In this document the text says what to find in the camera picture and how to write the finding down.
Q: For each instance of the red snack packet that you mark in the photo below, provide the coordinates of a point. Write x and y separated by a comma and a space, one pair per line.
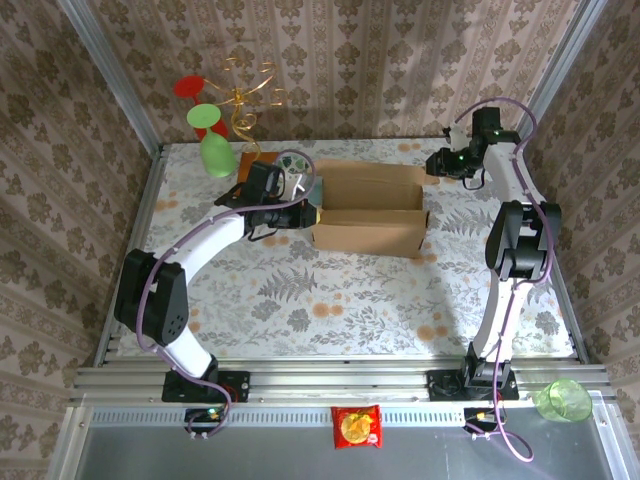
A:
356, 427

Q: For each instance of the small black circuit board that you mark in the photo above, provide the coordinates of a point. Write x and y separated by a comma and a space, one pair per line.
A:
482, 416
202, 415

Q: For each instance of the floral patterned table cloth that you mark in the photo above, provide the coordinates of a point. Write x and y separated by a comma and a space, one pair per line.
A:
350, 310

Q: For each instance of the red plastic wine glass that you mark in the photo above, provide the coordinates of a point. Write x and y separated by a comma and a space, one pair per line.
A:
189, 86

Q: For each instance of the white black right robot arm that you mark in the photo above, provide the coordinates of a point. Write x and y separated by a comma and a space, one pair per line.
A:
505, 170

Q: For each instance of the aluminium profile frame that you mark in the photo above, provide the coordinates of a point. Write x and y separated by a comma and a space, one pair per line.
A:
330, 382

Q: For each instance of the green plastic wine glass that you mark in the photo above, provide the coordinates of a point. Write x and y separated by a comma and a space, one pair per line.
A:
217, 157

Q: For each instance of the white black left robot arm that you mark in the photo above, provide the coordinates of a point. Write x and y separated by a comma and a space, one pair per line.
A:
215, 240

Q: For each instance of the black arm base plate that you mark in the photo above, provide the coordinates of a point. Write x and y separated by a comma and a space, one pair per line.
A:
235, 387
442, 385

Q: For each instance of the transparent green plastic cup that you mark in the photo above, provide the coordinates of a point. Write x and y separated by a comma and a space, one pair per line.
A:
570, 405

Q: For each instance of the brown cardboard paper box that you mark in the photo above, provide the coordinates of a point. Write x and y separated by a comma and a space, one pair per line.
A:
370, 237

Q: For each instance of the green patterned small bowl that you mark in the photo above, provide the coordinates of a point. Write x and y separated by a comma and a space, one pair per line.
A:
292, 162

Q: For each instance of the orange wooden base board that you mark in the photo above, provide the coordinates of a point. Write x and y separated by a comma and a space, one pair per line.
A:
247, 167

